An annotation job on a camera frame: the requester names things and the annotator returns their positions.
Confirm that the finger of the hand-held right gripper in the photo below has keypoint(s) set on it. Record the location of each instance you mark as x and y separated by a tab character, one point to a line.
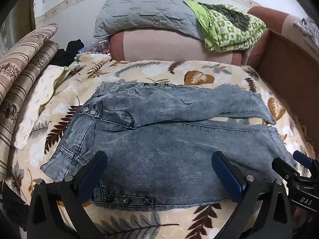
302	158
284	168

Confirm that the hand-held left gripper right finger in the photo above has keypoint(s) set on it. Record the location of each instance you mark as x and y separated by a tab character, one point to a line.
228	176

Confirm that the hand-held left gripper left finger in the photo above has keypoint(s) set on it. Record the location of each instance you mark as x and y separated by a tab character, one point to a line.
93	174

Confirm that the grey-blue denim pants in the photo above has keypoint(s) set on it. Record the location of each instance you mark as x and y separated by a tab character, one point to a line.
162	142

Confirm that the beige leaf print blanket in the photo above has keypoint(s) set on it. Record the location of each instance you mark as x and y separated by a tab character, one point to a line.
154	224

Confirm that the brown wooden bed board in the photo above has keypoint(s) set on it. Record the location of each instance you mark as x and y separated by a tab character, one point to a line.
289	74

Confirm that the cream pillow with sprig print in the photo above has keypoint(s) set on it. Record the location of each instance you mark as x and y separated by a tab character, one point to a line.
37	99

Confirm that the black cloth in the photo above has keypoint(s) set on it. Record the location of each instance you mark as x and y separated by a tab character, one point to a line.
68	51

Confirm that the small colourful box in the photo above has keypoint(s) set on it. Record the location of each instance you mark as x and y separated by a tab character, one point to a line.
104	46

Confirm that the grey white patterned cloth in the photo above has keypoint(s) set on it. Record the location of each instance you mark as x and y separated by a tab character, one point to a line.
307	28

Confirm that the striped floral brown bedding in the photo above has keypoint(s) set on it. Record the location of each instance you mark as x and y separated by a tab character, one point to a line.
22	62

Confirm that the pink bolster cushion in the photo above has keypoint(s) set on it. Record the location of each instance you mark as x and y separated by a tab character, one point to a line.
169	46

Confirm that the brown pink cushion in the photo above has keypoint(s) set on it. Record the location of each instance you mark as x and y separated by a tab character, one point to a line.
269	17

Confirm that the green patterned cloth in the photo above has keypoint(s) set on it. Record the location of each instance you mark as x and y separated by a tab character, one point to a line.
226	29

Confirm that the grey quilted blanket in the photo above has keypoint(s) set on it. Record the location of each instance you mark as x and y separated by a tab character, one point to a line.
147	12

